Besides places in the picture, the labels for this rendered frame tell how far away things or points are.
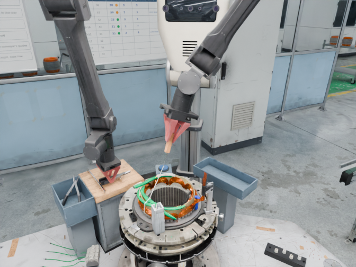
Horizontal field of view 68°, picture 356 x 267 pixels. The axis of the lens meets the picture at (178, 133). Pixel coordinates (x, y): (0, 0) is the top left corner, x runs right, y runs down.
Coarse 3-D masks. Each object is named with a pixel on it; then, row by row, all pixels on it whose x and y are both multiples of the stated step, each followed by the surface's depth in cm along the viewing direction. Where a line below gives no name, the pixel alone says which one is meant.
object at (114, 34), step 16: (96, 0) 248; (112, 0) 254; (128, 0) 260; (144, 0) 267; (96, 16) 254; (112, 16) 260; (128, 16) 266; (144, 16) 273; (96, 32) 259; (112, 32) 266; (128, 32) 272; (144, 32) 279; (96, 48) 265; (112, 48) 272; (128, 48) 279; (144, 48) 286; (160, 48) 294
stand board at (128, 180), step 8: (120, 160) 117; (96, 168) 111; (120, 168) 111; (128, 168) 111; (80, 176) 106; (88, 176) 106; (96, 176) 106; (104, 176) 106; (128, 176) 106; (136, 176) 106; (88, 184) 101; (96, 184) 101; (112, 184) 101; (120, 184) 101; (128, 184) 101; (96, 192) 97; (112, 192) 98; (120, 192) 100; (96, 200) 95
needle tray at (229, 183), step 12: (204, 168) 118; (216, 168) 118; (228, 168) 114; (216, 180) 106; (228, 180) 110; (240, 180) 110; (252, 180) 106; (216, 192) 110; (228, 192) 103; (240, 192) 99; (228, 204) 110; (228, 216) 114; (228, 228) 118
